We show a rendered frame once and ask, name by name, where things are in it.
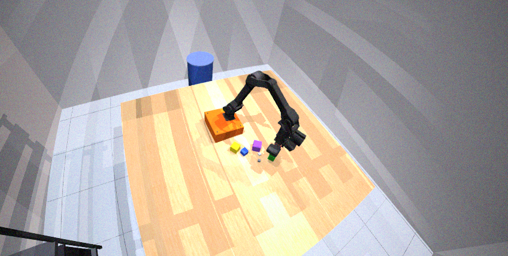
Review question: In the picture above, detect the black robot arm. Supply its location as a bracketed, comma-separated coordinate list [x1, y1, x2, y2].
[222, 70, 306, 151]

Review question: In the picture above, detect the blue block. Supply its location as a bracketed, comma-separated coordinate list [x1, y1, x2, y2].
[240, 147, 249, 157]

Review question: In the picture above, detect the purple cube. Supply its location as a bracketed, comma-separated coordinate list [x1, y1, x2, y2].
[252, 140, 262, 152]

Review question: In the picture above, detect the yellow block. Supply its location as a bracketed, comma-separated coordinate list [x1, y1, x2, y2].
[230, 141, 241, 154]

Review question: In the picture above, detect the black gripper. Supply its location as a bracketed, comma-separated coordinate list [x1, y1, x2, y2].
[266, 132, 288, 157]

